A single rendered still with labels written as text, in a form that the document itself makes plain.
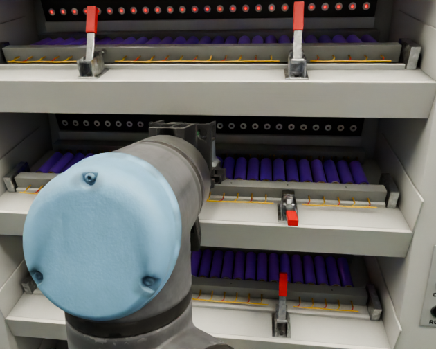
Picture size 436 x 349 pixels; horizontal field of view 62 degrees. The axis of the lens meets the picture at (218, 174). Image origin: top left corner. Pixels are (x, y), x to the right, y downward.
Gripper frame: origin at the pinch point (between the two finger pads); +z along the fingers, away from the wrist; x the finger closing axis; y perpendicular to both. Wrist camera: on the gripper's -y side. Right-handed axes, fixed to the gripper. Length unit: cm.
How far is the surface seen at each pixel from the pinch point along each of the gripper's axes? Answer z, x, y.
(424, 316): -7.1, -32.3, -19.2
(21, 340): -3.2, 31.4, -32.0
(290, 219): -13.2, -13.0, -3.9
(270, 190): -3.2, -10.9, -3.0
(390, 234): -7.6, -26.5, -7.3
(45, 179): -3.4, 23.8, -2.5
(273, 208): -4.3, -11.4, -5.5
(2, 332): -6.4, 32.2, -28.2
